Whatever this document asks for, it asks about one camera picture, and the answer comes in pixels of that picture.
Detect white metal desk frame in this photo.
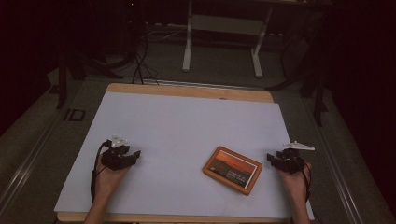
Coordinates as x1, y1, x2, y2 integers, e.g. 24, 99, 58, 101
181, 0, 276, 79

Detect white table sheet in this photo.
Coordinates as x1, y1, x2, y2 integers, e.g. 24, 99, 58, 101
53, 91, 316, 220

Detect metal floor rail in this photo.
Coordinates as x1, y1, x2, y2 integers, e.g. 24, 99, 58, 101
318, 124, 366, 224
0, 116, 61, 213

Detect white floor cable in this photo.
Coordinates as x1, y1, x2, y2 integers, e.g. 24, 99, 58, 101
142, 28, 189, 44

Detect black metal stand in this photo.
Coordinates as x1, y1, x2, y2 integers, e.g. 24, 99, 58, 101
55, 50, 125, 110
264, 59, 330, 128

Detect person's left hand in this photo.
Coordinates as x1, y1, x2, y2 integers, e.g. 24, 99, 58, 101
92, 161, 131, 201

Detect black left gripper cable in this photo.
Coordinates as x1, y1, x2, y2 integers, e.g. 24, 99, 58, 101
90, 141, 110, 203

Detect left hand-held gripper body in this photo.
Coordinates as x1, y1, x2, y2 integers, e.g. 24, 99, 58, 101
101, 133, 130, 172

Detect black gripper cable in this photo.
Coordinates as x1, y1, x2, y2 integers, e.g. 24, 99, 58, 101
90, 141, 110, 203
300, 161, 313, 203

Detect black floor cables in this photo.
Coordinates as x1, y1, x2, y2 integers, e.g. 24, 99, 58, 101
132, 31, 161, 86

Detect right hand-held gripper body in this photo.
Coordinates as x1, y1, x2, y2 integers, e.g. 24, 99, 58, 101
281, 141, 316, 175

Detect black floor bracket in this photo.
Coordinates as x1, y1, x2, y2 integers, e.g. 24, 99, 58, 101
63, 108, 86, 122

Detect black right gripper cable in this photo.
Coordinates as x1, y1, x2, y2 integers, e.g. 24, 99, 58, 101
300, 161, 313, 203

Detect wooden photo frame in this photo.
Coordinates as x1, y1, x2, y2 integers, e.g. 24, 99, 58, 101
202, 146, 263, 197

